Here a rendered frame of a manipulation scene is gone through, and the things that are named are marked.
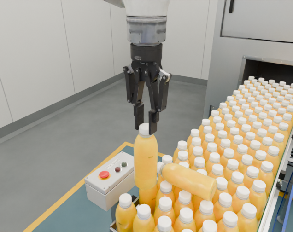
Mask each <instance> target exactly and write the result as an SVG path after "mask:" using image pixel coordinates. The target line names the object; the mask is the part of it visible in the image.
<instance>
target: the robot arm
mask: <svg viewBox="0 0 293 232"><path fill-rule="evenodd" d="M103 1H105V2H108V3H110V4H113V5H115V6H117V7H120V8H125V9H126V21H127V40H128V41H129V42H131V44H130V55H131V59H132V63H131V65H127V66H124V67H123V71H124V74H125V80H126V91H127V102H128V103H132V105H133V107H134V116H135V129H136V130H138V129H139V126H140V125H141V124H143V123H144V104H142V103H143V102H142V101H141V100H142V95H143V89H144V83H145V82H146V86H147V87H148V91H149V97H150V103H151V110H150V111H149V112H148V116H149V135H152V134H154V133H155V132H156V131H157V122H158V121H159V113H160V112H162V111H163V110H165V109H166V106H167V98H168V88H169V81H170V79H171V77H172V74H171V73H166V72H165V71H163V68H162V65H161V60H162V49H163V44H162V42H164V41H165V40H166V22H167V11H168V6H169V3H170V0H103ZM134 73H135V74H134ZM159 75H160V79H159V80H160V84H159V92H158V76H159Z"/></svg>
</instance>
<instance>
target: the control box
mask: <svg viewBox="0 0 293 232"><path fill-rule="evenodd" d="M115 162H116V163H115ZM122 162H126V163H127V166H125V167H123V166H121V163H122ZM107 167H108V168H107ZM116 167H120V168H121V171H119V172H116V171H115V168H116ZM101 171H108V172H109V176H108V177H107V178H101V177H99V173H100V172H101ZM84 180H85V185H86V191H87V197H88V200H90V201H91V202H93V203H94V204H96V205H98V206H99V207H101V208H102V209H103V210H105V211H108V210H109V209H110V208H111V207H112V206H113V205H114V204H115V203H117V202H118V201H119V197H120V196H121V195H122V194H125V193H127V192H128V191H129V190H130V189H132V188H133V187H134V186H135V183H134V157H133V156H132V155H129V154H127V153H125V152H123V151H122V152H120V153H119V154H117V155H116V156H115V157H113V158H112V159H111V160H109V161H108V162H106V163H105V164H104V165H102V166H101V167H99V168H98V169H97V170H95V171H94V172H92V173H91V174H90V175H89V176H87V177H86V178H85V179H84Z"/></svg>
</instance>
